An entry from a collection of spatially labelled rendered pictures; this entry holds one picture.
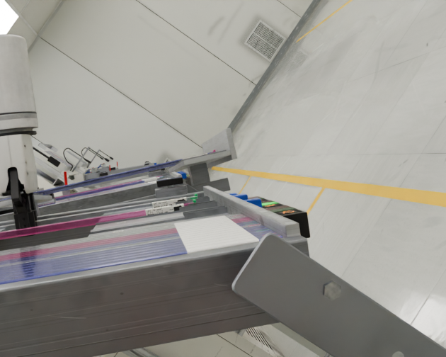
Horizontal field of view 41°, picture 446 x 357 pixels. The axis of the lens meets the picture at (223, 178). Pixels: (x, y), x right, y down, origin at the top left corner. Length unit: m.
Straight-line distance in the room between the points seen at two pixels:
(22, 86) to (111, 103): 7.55
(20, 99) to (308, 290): 0.71
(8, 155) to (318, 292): 0.69
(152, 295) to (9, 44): 0.67
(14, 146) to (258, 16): 8.03
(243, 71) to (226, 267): 8.32
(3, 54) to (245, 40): 7.87
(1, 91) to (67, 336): 0.63
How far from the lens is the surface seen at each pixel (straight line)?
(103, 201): 1.90
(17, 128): 1.04
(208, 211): 0.82
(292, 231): 0.48
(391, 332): 0.46
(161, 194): 1.13
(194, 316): 0.46
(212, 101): 8.63
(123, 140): 8.54
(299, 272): 0.42
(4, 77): 1.04
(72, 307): 0.46
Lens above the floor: 0.86
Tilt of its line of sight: 7 degrees down
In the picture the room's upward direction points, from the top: 56 degrees counter-clockwise
